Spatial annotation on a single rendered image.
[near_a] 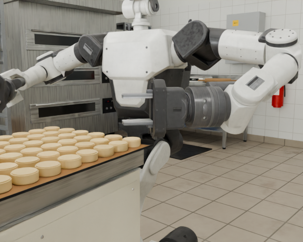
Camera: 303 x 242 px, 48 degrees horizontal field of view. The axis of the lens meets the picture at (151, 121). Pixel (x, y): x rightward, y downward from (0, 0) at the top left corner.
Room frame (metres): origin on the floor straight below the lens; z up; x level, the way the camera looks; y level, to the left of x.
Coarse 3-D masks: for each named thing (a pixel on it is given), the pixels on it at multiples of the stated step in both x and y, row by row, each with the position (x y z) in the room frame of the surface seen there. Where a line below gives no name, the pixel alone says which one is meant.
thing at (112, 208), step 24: (96, 192) 0.75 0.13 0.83; (120, 192) 0.83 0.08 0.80; (48, 216) 0.63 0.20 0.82; (72, 216) 0.69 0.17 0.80; (96, 216) 0.75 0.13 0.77; (120, 216) 0.83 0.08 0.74; (0, 240) 0.55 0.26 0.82; (24, 240) 0.58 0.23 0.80; (48, 240) 0.63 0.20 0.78; (72, 240) 0.68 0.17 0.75; (96, 240) 0.75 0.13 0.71; (120, 240) 0.83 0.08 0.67
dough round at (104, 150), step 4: (96, 148) 0.79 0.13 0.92; (100, 148) 0.79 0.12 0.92; (104, 148) 0.79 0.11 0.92; (108, 148) 0.79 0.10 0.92; (112, 148) 0.80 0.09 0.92; (100, 152) 0.79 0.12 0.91; (104, 152) 0.79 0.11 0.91; (108, 152) 0.79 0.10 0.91; (112, 152) 0.80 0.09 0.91; (100, 156) 0.79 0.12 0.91; (104, 156) 0.79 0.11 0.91; (108, 156) 0.79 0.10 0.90
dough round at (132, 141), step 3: (123, 138) 0.90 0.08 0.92; (126, 138) 0.90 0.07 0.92; (129, 138) 0.90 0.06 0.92; (132, 138) 0.90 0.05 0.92; (135, 138) 0.90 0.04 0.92; (138, 138) 0.90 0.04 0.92; (126, 141) 0.88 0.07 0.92; (129, 141) 0.88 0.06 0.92; (132, 141) 0.88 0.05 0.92; (135, 141) 0.88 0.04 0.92; (138, 141) 0.89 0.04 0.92; (129, 144) 0.88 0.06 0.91; (132, 144) 0.88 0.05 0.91; (135, 144) 0.88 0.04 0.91; (138, 144) 0.89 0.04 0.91; (129, 147) 0.88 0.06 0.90
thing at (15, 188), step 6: (132, 150) 0.85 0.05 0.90; (114, 156) 0.79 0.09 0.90; (90, 162) 0.74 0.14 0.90; (96, 162) 0.74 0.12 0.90; (78, 168) 0.70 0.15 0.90; (84, 168) 0.70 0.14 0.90; (60, 174) 0.66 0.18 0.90; (66, 174) 0.66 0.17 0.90; (42, 180) 0.62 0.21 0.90; (48, 180) 0.62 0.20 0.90; (12, 186) 0.59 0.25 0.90; (18, 186) 0.59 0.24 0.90; (24, 186) 0.59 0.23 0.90; (30, 186) 0.59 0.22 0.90; (6, 192) 0.56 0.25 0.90; (12, 192) 0.56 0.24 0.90
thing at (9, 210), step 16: (128, 160) 0.88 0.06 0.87; (80, 176) 0.72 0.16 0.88; (96, 176) 0.77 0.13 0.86; (112, 176) 0.82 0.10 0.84; (32, 192) 0.62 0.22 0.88; (48, 192) 0.65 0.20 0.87; (64, 192) 0.68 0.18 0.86; (0, 208) 0.56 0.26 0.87; (16, 208) 0.59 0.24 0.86; (32, 208) 0.61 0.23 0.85; (0, 224) 0.56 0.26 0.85
